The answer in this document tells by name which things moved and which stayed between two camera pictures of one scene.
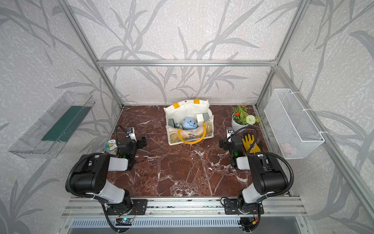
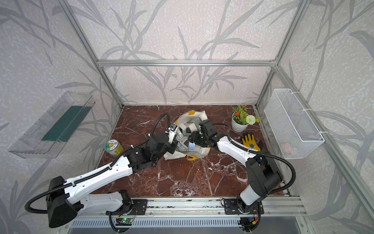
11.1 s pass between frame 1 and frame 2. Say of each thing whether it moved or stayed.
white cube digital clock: moved
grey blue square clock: moved
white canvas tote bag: moved
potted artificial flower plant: stayed
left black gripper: moved
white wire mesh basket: stayed
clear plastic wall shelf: stayed
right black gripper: moved
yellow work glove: stayed
